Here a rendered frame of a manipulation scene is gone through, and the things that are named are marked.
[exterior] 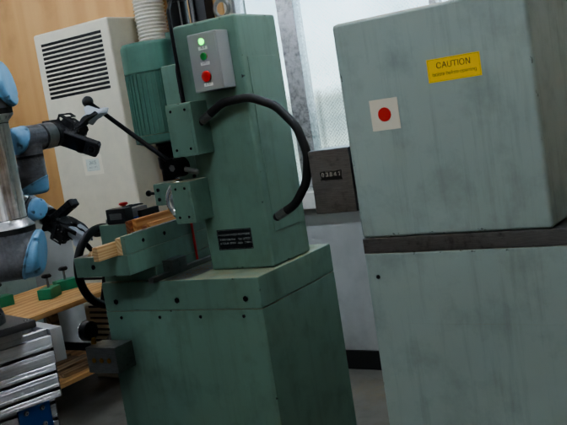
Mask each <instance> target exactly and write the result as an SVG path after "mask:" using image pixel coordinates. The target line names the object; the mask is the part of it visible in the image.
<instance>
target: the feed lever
mask: <svg viewBox="0 0 567 425"><path fill-rule="evenodd" d="M82 104H83V106H87V105H89V106H92V107H94V108H97V109H100V107H99V106H97V105H95V104H94V101H93V99H92V98H91V97H90V96H84V97H83V99H82ZM103 116H104V117H105V118H107V119H108V120H109V121H111V122H112V123H114V124H115V125H116V126H118V127H120V128H121V129H122V130H123V131H124V132H126V133H127V134H128V135H130V136H131V137H133V138H134V139H136V140H137V141H138V142H140V143H141V144H142V145H143V146H145V147H146V148H148V149H149V150H150V151H152V152H153V153H155V154H156V155H158V156H159V157H160V158H162V159H163V160H164V161H165V173H166V174H167V175H168V176H169V177H170V178H172V179H175V178H179V177H182V176H185V175H187V174H188V173H192V174H195V175H197V174H199V169H194V168H191V167H190V164H189V161H188V160H187V159H186V158H185V157H179V158H170V159H169V158H168V157H166V156H165V155H164V154H162V153H161V152H160V151H159V150H157V149H156V148H154V147H153V146H151V145H150V144H149V143H147V142H146V141H144V140H143V139H142V138H141V137H139V136H138V135H137V134H135V133H134V132H132V131H131V130H130V129H128V128H127V127H125V126H124V125H122V124H121V123H120V122H119V121H117V120H116V119H115V118H113V117H112V116H110V115H109V114H108V113H107V114H105V115H103Z"/></svg>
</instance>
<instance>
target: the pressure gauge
mask: <svg viewBox="0 0 567 425"><path fill-rule="evenodd" d="M97 335H98V326H97V325H96V324H95V322H93V321H82V322H81V323H80V324H79V326H78V337H79V339H80V340H81V341H83V342H86V341H91V345H93V344H96V339H95V338H96V337H97Z"/></svg>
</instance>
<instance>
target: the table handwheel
mask: <svg viewBox="0 0 567 425"><path fill-rule="evenodd" d="M103 224H106V223H99V224H96V225H94V226H92V227H91V228H89V229H88V230H87V231H86V232H85V233H84V234H83V235H82V237H81V238H80V240H79V242H78V244H77V247H76V250H75V253H74V258H77V257H80V256H83V255H84V249H85V247H86V248H87V250H88V251H89V252H90V251H92V248H93V247H92V246H91V245H90V244H89V243H88V242H89V240H90V239H91V238H92V237H93V236H94V235H95V234H97V233H99V232H100V225H103ZM73 271H74V277H75V281H76V283H77V286H78V289H79V291H80V293H81V294H82V295H83V297H84V298H85V299H86V300H87V301H88V302H89V303H90V304H92V305H93V306H95V307H97V308H101V309H106V307H105V299H104V294H103V289H102V287H101V295H100V299H98V298H96V297H95V296H94V295H93V294H92V293H91V292H90V291H89V289H88V287H87V285H86V283H85V281H84V278H83V277H80V278H77V273H76V269H75V265H74V260H73Z"/></svg>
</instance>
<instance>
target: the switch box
mask: <svg viewBox="0 0 567 425"><path fill-rule="evenodd" d="M186 38H187V43H188V48H189V53H190V58H191V64H192V73H193V78H194V84H195V89H196V93H204V92H211V91H215V90H221V89H229V88H234V87H236V84H235V75H234V68H233V63H232V58H231V53H230V43H229V37H228V32H227V30H210V31H205V32H202V33H197V34H194V35H188V36H187V37H186ZM200 38H203V39H204V41H205V42H204V45H202V46H207V48H208V49H205V50H200V51H199V50H198V47H201V46H200V45H199V44H198V40H199V39H200ZM202 52H206V53H207V54H208V59H207V60H206V61H203V60H201V58H200V54H201V53H202ZM208 61H209V62H210V64H208V65H204V66H201V62H208ZM204 71H209V72H210V73H211V79H210V81H208V82H204V81H203V80H202V73H203V72H204ZM211 82H213V85H212V86H207V87H204V84H205V83H211Z"/></svg>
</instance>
